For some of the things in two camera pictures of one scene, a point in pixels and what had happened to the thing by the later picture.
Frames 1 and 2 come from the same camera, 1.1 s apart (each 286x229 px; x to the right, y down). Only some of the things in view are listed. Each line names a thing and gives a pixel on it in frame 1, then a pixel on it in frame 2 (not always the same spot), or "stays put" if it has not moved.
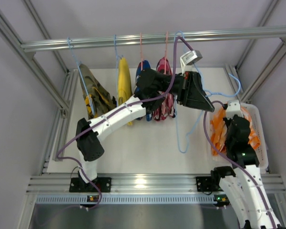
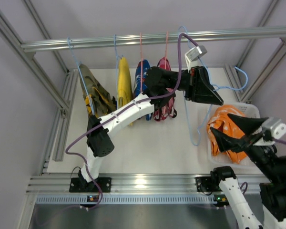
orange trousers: [218, 131] stays put
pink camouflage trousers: [166, 107] stays put
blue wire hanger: [206, 92] to [214, 86]
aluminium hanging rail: [284, 33] stays put
